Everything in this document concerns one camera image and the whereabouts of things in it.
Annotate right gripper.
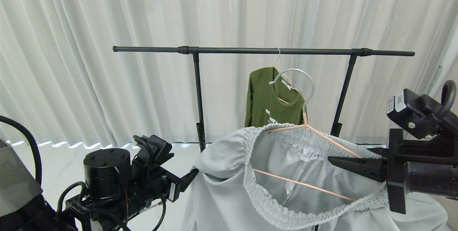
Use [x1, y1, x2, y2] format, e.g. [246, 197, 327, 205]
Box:
[327, 129, 458, 214]

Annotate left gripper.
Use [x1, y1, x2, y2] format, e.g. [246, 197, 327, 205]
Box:
[125, 167, 200, 218]

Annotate green shirt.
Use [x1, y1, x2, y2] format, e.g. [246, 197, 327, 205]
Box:
[244, 67, 306, 128]

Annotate pink clothes hanger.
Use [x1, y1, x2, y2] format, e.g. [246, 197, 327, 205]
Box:
[252, 68, 364, 202]
[274, 48, 299, 104]

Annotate pale grey shorts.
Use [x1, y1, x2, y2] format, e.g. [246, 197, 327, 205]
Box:
[181, 123, 449, 231]

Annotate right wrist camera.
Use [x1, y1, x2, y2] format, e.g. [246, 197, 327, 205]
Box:
[386, 88, 458, 141]

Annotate white curtain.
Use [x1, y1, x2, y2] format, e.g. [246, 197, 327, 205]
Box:
[0, 0, 458, 149]

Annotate black clothes rack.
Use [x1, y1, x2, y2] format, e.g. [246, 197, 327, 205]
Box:
[113, 46, 415, 153]

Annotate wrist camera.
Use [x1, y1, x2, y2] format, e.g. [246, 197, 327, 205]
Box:
[386, 88, 458, 141]
[132, 135, 175, 174]

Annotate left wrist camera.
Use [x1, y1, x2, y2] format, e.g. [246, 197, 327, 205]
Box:
[132, 135, 175, 174]

